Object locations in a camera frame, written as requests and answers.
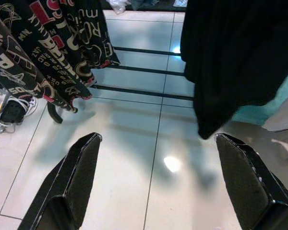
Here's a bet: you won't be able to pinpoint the light blue towel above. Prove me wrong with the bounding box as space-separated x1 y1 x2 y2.
231 71 288 127

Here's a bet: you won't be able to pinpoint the black trousers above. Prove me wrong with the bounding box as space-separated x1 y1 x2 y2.
180 0 288 140

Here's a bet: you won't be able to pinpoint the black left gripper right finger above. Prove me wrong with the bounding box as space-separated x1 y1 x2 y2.
213 133 288 230

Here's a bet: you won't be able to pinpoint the black garment with rock print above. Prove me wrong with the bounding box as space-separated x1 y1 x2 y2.
0 0 120 113

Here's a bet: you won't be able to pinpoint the black metal clothes rack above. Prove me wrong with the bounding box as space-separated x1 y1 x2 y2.
48 45 195 124

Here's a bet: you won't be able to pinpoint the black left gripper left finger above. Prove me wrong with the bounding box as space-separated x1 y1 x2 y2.
18 132 103 230

